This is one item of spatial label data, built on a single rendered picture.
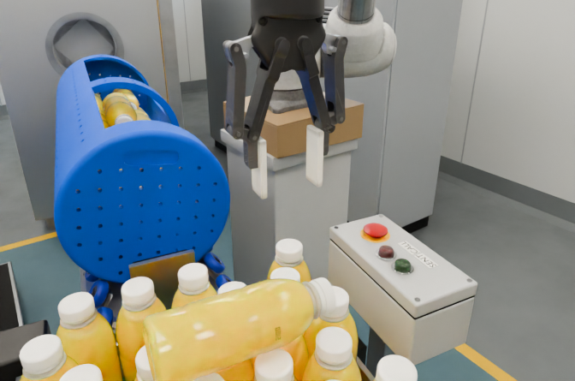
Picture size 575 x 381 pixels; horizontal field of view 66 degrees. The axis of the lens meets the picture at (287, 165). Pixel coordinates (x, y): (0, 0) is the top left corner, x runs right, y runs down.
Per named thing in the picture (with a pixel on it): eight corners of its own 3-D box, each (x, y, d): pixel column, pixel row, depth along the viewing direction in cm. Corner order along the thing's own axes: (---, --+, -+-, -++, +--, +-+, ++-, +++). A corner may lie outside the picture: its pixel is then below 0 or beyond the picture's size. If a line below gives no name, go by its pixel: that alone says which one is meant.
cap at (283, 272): (276, 272, 60) (276, 262, 60) (303, 278, 59) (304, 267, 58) (265, 290, 57) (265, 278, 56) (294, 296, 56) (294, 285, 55)
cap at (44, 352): (70, 344, 48) (67, 331, 48) (51, 373, 45) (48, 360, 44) (35, 343, 49) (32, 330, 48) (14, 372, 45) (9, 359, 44)
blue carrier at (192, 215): (148, 138, 157) (150, 57, 148) (224, 273, 85) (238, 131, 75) (58, 139, 145) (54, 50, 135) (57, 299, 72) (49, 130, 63)
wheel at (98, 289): (109, 276, 77) (97, 273, 76) (111, 292, 73) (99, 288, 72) (95, 297, 77) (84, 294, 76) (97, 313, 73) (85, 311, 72)
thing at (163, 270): (197, 305, 77) (191, 244, 72) (200, 313, 75) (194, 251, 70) (137, 323, 73) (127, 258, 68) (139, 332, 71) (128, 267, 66)
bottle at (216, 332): (134, 304, 43) (300, 256, 51) (144, 365, 45) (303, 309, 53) (147, 345, 37) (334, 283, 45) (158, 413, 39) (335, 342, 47)
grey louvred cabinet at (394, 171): (257, 136, 447) (253, -19, 391) (430, 225, 284) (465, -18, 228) (208, 146, 418) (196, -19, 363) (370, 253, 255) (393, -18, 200)
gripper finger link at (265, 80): (293, 42, 44) (281, 37, 44) (260, 145, 47) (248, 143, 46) (277, 38, 47) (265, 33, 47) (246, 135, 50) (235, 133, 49)
